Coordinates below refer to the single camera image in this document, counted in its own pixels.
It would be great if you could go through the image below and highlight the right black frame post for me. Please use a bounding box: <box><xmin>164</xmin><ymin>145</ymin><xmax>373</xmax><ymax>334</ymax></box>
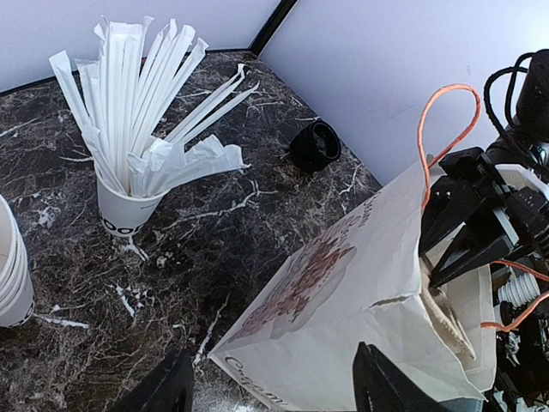
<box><xmin>248</xmin><ymin>0</ymin><xmax>298</xmax><ymax>56</ymax></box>

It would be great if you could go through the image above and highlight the stack of white paper cups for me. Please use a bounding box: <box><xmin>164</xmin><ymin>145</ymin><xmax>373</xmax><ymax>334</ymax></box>
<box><xmin>1</xmin><ymin>197</ymin><xmax>35</xmax><ymax>328</ymax></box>

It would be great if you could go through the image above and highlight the white cup holding straws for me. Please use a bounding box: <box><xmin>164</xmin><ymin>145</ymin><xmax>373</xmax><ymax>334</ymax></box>
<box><xmin>97</xmin><ymin>175</ymin><xmax>167</xmax><ymax>237</ymax></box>

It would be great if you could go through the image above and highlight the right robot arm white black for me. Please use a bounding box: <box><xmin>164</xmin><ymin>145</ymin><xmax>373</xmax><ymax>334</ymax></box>
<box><xmin>419</xmin><ymin>50</ymin><xmax>548</xmax><ymax>288</ymax></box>

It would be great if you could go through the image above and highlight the bundle of white wrapped straws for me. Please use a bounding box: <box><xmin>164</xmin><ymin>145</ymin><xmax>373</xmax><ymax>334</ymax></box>
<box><xmin>49</xmin><ymin>16</ymin><xmax>255</xmax><ymax>198</ymax></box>

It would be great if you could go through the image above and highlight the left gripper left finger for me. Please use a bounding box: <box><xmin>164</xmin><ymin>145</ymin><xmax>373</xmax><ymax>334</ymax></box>
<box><xmin>109</xmin><ymin>348</ymin><xmax>194</xmax><ymax>412</ymax></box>

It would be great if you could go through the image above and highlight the stack of black lids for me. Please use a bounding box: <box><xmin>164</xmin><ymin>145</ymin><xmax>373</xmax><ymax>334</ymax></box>
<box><xmin>289</xmin><ymin>119</ymin><xmax>341</xmax><ymax>173</ymax></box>

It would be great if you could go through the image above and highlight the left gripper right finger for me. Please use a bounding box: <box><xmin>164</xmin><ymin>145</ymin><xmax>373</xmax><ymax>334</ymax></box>
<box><xmin>353</xmin><ymin>342</ymin><xmax>446</xmax><ymax>412</ymax></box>

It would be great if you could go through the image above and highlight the white printed paper bag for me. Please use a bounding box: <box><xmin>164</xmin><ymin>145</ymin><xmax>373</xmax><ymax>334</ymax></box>
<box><xmin>209</xmin><ymin>163</ymin><xmax>497</xmax><ymax>411</ymax></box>

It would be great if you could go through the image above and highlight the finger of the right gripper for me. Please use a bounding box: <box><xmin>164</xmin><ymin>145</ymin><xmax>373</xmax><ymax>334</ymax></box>
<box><xmin>429</xmin><ymin>224</ymin><xmax>520</xmax><ymax>288</ymax></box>
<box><xmin>419</xmin><ymin>188</ymin><xmax>476</xmax><ymax>254</ymax></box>

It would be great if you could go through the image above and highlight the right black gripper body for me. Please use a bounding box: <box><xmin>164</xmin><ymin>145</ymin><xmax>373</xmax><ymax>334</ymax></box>
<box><xmin>428</xmin><ymin>147</ymin><xmax>548</xmax><ymax>240</ymax></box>

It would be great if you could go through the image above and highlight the brown pulp cup carrier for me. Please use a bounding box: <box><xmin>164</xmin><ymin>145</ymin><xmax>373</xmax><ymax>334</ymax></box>
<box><xmin>419</xmin><ymin>258</ymin><xmax>476</xmax><ymax>360</ymax></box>

